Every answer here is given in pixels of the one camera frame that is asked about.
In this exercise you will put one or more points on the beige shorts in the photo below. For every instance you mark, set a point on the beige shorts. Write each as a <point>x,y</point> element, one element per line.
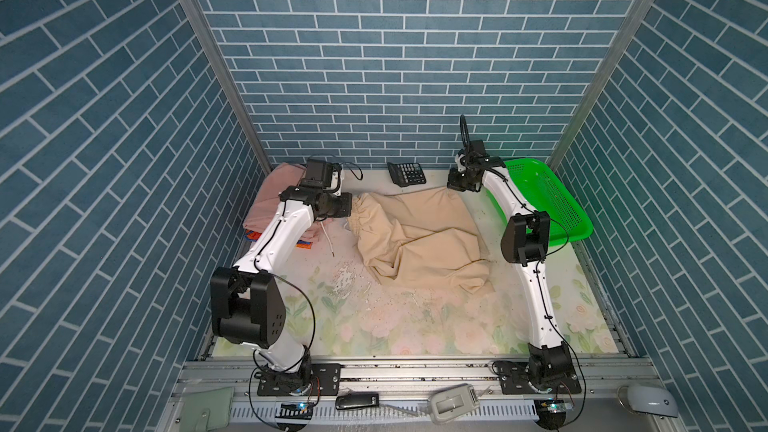
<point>421,240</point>

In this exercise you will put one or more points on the white slotted cable duct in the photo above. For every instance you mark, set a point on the white slotted cable duct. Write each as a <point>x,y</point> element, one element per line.
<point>400,411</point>

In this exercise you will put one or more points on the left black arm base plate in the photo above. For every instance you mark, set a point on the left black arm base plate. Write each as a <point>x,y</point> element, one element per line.
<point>321,378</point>

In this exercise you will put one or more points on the left green circuit board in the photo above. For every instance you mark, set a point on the left green circuit board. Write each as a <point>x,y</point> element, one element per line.
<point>295,411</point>

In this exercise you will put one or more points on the black calculator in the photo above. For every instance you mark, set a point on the black calculator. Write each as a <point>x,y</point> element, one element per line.
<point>406,174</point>

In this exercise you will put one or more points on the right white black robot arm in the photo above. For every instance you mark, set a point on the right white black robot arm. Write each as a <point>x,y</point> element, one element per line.
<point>525,244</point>

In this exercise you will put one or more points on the right green circuit board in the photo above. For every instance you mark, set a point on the right green circuit board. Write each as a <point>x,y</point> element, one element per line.
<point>552,406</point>

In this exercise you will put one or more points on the grey plastic clip device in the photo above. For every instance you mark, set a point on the grey plastic clip device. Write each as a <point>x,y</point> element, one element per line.
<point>451,403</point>

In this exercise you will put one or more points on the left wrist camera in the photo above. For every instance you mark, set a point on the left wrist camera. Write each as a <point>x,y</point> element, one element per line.
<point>323,175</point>

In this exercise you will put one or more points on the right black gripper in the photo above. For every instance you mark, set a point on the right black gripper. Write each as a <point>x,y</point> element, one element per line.
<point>452,183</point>

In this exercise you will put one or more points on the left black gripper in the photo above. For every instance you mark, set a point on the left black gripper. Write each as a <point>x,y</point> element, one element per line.
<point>344,205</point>

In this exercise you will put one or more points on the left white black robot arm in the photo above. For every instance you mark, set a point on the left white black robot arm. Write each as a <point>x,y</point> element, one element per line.
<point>246,304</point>

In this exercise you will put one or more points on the green circuit board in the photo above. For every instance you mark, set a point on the green circuit board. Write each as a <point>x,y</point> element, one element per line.
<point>552,406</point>
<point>295,411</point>

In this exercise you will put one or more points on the green plastic basket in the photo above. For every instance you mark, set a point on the green plastic basket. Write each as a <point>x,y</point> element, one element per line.
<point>523,186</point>

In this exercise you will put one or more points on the white computer mouse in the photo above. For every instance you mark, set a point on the white computer mouse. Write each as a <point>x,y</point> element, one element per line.
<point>648,400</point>

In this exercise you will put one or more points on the pink shorts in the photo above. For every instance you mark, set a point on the pink shorts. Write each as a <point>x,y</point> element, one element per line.
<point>267,202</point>

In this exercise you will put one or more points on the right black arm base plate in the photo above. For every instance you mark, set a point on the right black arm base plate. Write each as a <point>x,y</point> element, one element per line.
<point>513,380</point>

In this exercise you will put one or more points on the pale green plastic plate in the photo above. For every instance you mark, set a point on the pale green plastic plate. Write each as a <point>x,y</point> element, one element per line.
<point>206,411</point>

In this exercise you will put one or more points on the rainbow striped shorts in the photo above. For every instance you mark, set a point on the rainbow striped shorts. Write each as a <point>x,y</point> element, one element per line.
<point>303,243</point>

